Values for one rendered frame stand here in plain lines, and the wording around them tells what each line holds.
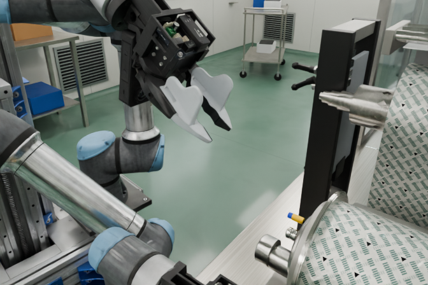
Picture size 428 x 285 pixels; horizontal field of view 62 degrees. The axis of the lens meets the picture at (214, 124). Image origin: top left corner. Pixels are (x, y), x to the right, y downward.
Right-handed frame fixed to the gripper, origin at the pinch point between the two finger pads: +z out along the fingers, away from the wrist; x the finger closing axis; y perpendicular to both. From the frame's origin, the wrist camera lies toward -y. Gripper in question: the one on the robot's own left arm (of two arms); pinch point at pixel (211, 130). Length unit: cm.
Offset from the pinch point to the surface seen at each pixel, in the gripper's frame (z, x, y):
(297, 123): 3, 279, -174
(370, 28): 0.4, 36.8, 11.4
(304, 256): 16.2, -7.7, 7.3
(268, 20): -178, 547, -259
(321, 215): 14.6, -4.3, 9.2
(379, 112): 11.8, 19.9, 9.8
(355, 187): 32, 66, -31
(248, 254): 23, 23, -39
